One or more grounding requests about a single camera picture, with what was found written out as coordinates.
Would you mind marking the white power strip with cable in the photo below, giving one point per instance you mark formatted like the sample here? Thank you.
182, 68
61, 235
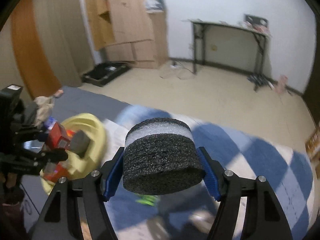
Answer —
176, 69

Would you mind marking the blue white checkered rug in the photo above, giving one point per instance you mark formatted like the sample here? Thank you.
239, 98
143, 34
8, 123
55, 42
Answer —
252, 189

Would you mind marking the pink bag on floor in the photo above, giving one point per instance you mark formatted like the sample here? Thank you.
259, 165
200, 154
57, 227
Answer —
281, 84

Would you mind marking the black white foam cylinder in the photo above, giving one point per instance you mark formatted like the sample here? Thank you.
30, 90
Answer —
160, 158

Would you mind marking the yellow plastic tray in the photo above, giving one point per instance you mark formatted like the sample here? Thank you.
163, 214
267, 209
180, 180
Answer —
93, 127

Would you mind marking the beige cloth bag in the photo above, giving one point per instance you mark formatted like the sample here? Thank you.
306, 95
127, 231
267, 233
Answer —
45, 106

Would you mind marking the dark Huangshan cigarette box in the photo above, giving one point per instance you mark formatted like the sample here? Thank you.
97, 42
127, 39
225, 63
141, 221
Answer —
79, 143

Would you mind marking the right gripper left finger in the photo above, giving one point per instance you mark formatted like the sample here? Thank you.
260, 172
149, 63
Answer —
70, 201

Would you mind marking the black case on floor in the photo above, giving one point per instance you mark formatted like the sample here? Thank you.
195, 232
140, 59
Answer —
104, 73

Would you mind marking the red box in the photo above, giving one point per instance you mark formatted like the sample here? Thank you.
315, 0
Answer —
57, 137

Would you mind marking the wooden cabinet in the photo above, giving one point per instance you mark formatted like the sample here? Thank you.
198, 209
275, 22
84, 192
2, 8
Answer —
129, 30

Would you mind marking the red silver cigarette carton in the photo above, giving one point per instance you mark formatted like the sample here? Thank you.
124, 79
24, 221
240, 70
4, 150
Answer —
54, 171

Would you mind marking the black folding table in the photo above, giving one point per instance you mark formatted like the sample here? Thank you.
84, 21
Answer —
236, 48

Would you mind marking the green toy on rug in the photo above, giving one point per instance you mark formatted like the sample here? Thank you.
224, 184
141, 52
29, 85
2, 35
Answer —
147, 200

